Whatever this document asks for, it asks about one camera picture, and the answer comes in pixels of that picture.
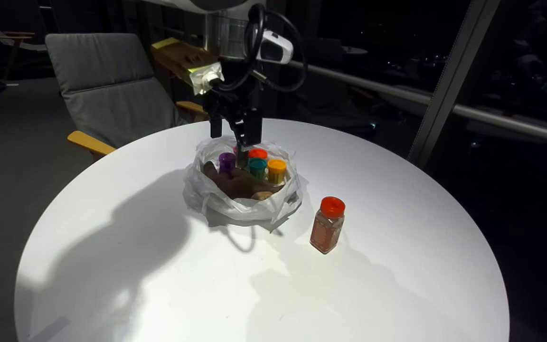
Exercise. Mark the red lid spice jar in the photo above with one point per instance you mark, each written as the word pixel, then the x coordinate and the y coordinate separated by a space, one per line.
pixel 327 228

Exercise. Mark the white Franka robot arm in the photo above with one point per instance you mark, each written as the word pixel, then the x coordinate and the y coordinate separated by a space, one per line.
pixel 275 44

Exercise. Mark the brown plush dog toy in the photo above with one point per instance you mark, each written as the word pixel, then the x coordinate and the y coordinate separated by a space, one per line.
pixel 237 185

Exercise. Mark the white plastic bag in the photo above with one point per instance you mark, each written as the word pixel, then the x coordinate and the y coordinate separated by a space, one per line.
pixel 241 211

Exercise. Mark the yellow lid dough tub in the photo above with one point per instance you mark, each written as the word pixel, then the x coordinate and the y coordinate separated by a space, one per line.
pixel 277 168

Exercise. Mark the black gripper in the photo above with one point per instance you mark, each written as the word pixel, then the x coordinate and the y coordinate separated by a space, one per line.
pixel 237 107

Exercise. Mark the grey lounge chair wooden armrests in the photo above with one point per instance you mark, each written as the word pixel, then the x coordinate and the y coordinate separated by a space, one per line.
pixel 104 82

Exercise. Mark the dark background chair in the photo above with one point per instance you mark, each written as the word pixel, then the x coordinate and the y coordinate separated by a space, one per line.
pixel 7 38

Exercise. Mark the metal window railing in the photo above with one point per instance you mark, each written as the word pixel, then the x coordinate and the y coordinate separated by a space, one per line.
pixel 412 95

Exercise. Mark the slanted grey window post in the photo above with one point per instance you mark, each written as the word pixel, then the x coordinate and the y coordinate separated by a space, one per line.
pixel 454 69

